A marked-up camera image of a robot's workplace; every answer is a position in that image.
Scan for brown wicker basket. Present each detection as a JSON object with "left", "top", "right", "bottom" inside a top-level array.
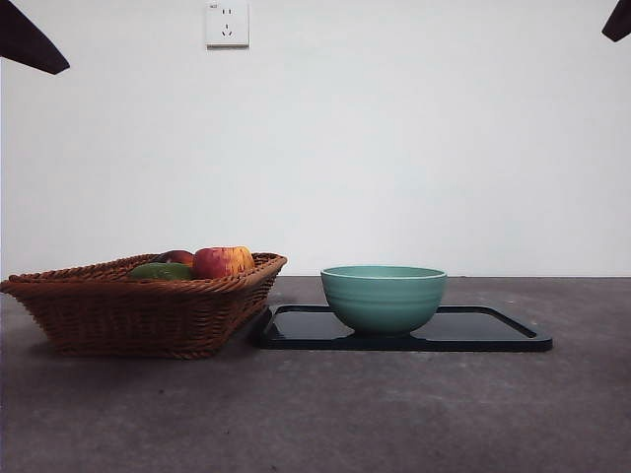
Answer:
[{"left": 0, "top": 251, "right": 289, "bottom": 360}]

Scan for dark rectangular tray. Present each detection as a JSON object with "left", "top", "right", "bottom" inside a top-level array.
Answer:
[{"left": 250, "top": 304, "right": 554, "bottom": 352}]

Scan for green avocado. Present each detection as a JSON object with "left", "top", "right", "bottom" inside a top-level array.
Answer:
[{"left": 128, "top": 261, "right": 196, "bottom": 281}]

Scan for white wall socket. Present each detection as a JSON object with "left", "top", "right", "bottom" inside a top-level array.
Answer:
[{"left": 205, "top": 2, "right": 250, "bottom": 49}]

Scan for dark red plum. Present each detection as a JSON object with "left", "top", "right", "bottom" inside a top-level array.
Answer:
[{"left": 156, "top": 249, "right": 196, "bottom": 267}]

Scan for teal ribbed bowl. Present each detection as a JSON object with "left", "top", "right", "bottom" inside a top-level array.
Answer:
[{"left": 320, "top": 265, "right": 449, "bottom": 339}]

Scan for red yellow apple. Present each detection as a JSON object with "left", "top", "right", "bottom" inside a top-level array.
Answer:
[{"left": 192, "top": 245, "right": 256, "bottom": 280}]

